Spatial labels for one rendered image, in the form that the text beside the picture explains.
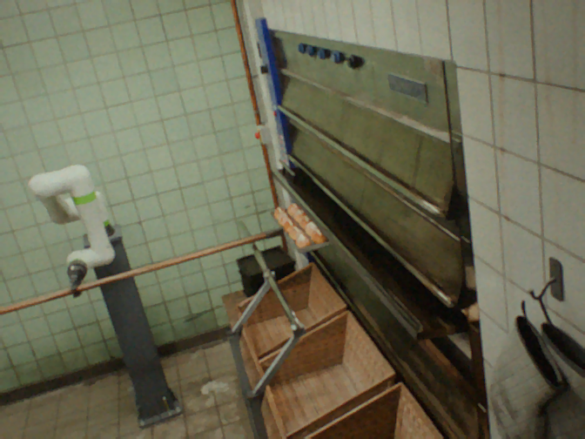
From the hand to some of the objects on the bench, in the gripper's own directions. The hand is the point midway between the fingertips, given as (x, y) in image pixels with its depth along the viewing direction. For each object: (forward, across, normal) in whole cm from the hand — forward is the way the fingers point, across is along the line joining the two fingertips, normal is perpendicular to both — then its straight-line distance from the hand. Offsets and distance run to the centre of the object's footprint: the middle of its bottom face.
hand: (75, 289), depth 292 cm
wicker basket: (+1, +62, -94) cm, 113 cm away
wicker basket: (+60, +61, -93) cm, 126 cm away
